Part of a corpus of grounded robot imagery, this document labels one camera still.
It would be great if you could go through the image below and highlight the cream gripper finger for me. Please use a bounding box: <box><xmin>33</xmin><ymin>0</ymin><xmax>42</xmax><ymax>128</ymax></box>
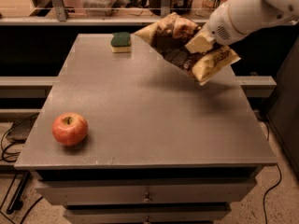
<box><xmin>185</xmin><ymin>32</ymin><xmax>215</xmax><ymax>53</ymax></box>
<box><xmin>192</xmin><ymin>54</ymin><xmax>224</xmax><ymax>82</ymax></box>

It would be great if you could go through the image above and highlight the brown sea salt chip bag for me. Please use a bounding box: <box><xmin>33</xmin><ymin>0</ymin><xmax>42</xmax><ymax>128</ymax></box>
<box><xmin>135</xmin><ymin>12</ymin><xmax>240</xmax><ymax>79</ymax></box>

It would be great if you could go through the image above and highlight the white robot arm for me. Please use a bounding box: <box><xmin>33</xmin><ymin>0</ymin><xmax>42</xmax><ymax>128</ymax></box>
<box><xmin>185</xmin><ymin>0</ymin><xmax>299</xmax><ymax>84</ymax></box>

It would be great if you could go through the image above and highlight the green and yellow sponge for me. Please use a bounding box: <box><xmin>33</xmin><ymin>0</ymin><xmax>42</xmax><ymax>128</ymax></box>
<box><xmin>110</xmin><ymin>32</ymin><xmax>131</xmax><ymax>53</ymax></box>

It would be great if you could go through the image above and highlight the grey cabinet with drawers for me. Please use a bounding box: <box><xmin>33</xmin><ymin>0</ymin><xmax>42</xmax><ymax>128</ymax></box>
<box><xmin>16</xmin><ymin>35</ymin><xmax>277</xmax><ymax>224</ymax></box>

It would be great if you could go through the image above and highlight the metal drawer knob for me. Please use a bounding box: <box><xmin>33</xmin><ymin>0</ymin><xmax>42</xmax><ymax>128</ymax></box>
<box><xmin>143</xmin><ymin>195</ymin><xmax>152</xmax><ymax>203</ymax></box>

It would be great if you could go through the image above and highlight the red apple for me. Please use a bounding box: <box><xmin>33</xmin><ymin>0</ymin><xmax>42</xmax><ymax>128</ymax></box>
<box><xmin>51</xmin><ymin>112</ymin><xmax>88</xmax><ymax>147</ymax></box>

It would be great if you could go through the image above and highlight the black power adapter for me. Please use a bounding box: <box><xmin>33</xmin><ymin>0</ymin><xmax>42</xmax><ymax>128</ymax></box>
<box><xmin>6</xmin><ymin>119</ymin><xmax>35</xmax><ymax>142</ymax></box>

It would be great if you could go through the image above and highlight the grey metal shelf rail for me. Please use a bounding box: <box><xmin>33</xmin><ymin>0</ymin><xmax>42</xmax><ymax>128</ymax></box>
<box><xmin>0</xmin><ymin>0</ymin><xmax>299</xmax><ymax>27</ymax></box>

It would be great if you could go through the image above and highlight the black cable right floor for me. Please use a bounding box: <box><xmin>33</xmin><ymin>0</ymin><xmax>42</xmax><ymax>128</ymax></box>
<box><xmin>255</xmin><ymin>110</ymin><xmax>283</xmax><ymax>224</ymax></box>

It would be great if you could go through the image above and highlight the black cables left floor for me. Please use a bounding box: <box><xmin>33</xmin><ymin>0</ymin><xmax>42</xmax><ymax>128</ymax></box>
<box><xmin>0</xmin><ymin>113</ymin><xmax>44</xmax><ymax>224</ymax></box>

